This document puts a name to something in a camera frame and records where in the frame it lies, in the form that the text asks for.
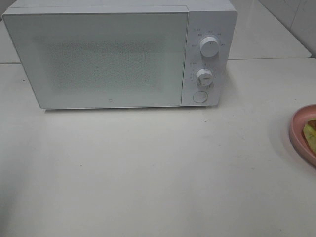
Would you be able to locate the round white door button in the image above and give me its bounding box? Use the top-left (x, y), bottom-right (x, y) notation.
top-left (193, 91), bottom-right (208, 103)

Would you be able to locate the white dial knob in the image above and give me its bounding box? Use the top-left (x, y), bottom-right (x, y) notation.
top-left (199, 36), bottom-right (219, 58)
top-left (196, 69), bottom-right (213, 87)

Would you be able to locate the white microwave door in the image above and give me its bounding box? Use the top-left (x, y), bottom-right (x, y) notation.
top-left (4, 13), bottom-right (188, 109)

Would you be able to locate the pink round plate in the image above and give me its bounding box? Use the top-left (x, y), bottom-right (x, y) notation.
top-left (289, 104), bottom-right (316, 168)

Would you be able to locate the bread and lettuce sandwich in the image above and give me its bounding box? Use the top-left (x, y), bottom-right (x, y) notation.
top-left (303, 119), bottom-right (316, 153)

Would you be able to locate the white microwave oven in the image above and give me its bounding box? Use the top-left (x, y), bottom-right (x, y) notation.
top-left (2, 0), bottom-right (237, 108)

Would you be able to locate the white rear table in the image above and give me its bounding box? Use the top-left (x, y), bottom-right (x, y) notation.
top-left (229, 0), bottom-right (311, 60)

